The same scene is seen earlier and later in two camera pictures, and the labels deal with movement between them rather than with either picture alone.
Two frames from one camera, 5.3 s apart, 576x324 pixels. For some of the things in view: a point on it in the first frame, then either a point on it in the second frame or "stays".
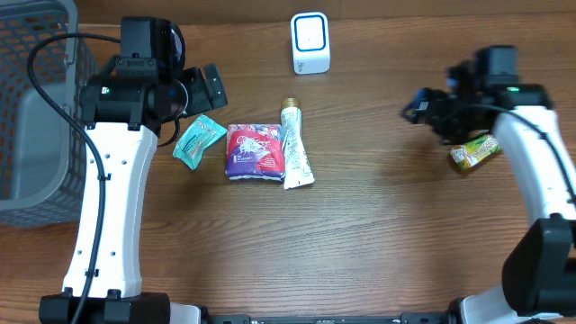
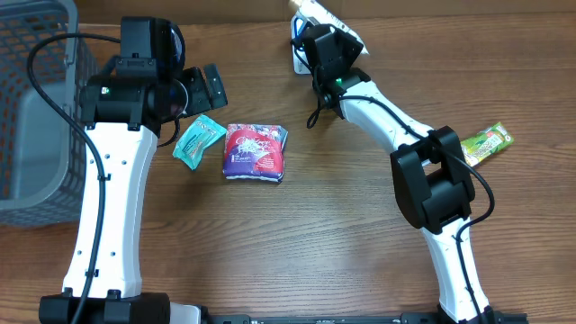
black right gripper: (432, 102) → (349, 46)
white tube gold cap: (297, 172) → (314, 9)
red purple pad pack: (256, 151) stays
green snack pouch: (468, 155) stays
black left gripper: (205, 99) stays
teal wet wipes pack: (193, 141) stays
